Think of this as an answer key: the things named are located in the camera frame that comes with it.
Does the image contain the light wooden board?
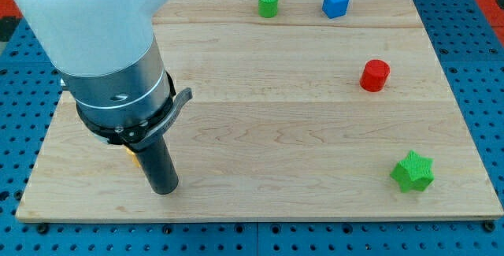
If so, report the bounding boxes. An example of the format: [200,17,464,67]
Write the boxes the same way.
[16,0,503,223]

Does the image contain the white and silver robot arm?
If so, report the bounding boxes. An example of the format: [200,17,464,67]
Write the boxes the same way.
[14,0,170,128]

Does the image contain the red cylinder block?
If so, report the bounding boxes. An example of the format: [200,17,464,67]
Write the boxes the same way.
[359,59,391,92]

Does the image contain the green cylinder block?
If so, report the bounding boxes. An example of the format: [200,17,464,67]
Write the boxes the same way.
[258,0,279,18]

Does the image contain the black quick-release clamp with lever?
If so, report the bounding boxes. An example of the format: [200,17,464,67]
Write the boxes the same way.
[76,73,192,150]

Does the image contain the green star block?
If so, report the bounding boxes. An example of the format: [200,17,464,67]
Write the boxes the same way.
[390,150,435,193]

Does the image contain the yellow heart block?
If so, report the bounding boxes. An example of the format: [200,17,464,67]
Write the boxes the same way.
[125,147,141,168]

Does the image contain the blue cube block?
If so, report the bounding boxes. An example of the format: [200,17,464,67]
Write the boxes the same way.
[322,0,350,19]

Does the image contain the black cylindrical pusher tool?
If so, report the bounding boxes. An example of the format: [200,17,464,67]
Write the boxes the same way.
[132,137,179,195]

